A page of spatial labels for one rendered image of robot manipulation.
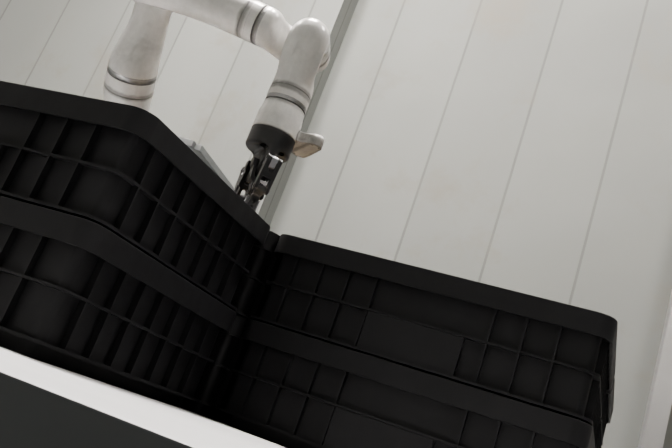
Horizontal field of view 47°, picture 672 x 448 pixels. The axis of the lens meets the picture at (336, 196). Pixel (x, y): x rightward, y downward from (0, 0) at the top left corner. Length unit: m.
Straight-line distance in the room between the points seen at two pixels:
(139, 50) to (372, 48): 2.77
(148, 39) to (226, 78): 2.82
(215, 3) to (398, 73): 2.76
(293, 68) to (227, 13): 0.15
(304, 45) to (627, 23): 3.03
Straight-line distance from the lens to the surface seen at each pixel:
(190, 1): 1.35
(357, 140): 3.89
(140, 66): 1.46
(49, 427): 0.29
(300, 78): 1.26
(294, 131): 1.24
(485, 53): 4.05
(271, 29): 1.31
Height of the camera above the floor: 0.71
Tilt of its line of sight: 17 degrees up
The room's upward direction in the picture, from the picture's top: 20 degrees clockwise
